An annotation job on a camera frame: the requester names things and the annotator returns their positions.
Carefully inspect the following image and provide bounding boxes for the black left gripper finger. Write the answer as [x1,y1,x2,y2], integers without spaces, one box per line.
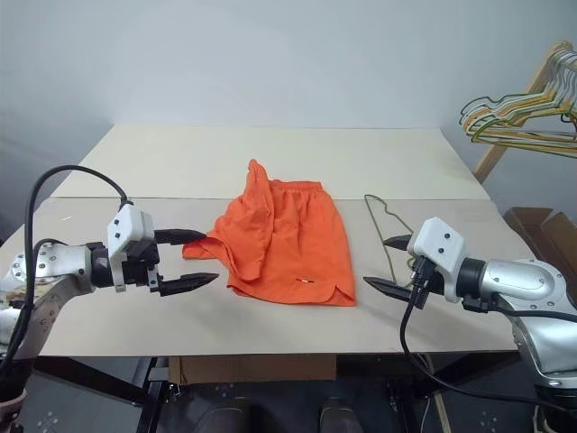
[159,272,221,299]
[154,228,209,247]

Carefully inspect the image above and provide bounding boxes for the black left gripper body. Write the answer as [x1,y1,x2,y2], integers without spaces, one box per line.
[122,237,164,298]

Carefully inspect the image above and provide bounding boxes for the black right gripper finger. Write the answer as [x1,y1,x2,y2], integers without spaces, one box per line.
[362,276,414,305]
[383,234,413,253]

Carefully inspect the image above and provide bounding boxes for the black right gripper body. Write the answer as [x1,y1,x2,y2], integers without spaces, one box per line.
[404,244,417,292]

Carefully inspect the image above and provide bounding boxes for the olive wire hanger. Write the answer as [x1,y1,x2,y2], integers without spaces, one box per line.
[363,194,414,290]

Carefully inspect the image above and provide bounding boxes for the orange shorts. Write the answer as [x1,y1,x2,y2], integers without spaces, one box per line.
[181,158,359,309]

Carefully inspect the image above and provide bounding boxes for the flat brown cardboard sheet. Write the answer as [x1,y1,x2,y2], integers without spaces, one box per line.
[168,355,339,386]

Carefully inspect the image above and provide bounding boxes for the black rounded foot shape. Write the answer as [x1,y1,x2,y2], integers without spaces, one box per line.
[173,391,250,433]

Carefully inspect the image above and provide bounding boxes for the wooden clothes rack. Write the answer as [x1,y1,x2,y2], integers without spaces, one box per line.
[472,40,577,184]

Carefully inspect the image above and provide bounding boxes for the open brown cardboard box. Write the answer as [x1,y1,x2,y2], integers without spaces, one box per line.
[503,206,577,290]

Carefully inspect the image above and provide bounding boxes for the light wooden stick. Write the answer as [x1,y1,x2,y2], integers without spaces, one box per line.
[433,391,453,433]

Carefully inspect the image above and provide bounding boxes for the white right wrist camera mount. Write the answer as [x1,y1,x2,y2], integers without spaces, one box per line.
[407,216,466,305]

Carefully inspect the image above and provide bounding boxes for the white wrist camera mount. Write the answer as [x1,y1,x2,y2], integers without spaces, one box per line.
[407,216,466,305]
[106,205,155,294]

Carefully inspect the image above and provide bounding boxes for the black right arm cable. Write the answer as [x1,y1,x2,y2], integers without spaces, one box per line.
[399,256,577,414]

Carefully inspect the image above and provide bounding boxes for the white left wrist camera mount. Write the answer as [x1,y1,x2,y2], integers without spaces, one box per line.
[106,205,155,294]

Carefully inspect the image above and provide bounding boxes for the black metal table frame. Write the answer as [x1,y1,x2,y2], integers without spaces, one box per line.
[32,355,520,433]

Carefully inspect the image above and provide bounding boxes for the bunch of wire hangers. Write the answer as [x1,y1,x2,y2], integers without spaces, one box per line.
[462,49,577,152]
[459,53,577,159]

